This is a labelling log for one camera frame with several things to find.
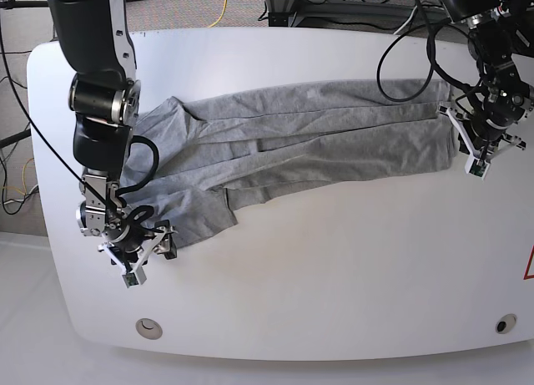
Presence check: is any table grommet hole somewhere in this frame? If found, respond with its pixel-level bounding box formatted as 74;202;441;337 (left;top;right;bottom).
496;313;517;334
135;318;163;340

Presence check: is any yellow cable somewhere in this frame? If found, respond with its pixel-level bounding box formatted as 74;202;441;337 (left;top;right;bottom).
208;0;234;29

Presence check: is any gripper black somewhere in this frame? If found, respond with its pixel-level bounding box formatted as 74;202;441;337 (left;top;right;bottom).
99;220;177;262
458;104;526;155

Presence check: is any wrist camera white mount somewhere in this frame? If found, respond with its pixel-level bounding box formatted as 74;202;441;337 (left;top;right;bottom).
98;220;177;288
438;105;526;180

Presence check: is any grey metal frame base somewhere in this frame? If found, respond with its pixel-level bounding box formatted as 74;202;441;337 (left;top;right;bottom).
260;0;413;27

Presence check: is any grey T-shirt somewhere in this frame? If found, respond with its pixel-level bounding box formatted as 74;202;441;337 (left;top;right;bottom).
125;79;456;248

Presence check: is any floor black cables left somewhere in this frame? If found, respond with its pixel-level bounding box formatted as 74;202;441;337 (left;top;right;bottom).
0;75;38;215

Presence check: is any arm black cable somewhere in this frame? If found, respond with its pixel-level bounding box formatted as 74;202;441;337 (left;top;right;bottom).
116;134;162;236
376;4;485;102

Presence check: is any left table grommet hole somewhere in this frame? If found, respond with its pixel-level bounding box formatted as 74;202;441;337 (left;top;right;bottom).
135;318;163;340

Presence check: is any black tripod stand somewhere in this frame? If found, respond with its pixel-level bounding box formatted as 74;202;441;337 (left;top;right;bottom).
1;0;153;10

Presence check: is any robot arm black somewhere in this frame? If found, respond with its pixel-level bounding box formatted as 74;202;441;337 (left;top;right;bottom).
440;0;533;150
47;0;176;266

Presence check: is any red warning triangle sticker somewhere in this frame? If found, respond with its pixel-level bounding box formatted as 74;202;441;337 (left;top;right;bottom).
523;247;534;280

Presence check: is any right table grommet hole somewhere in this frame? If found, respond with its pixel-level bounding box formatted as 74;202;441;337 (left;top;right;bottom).
496;313;517;334

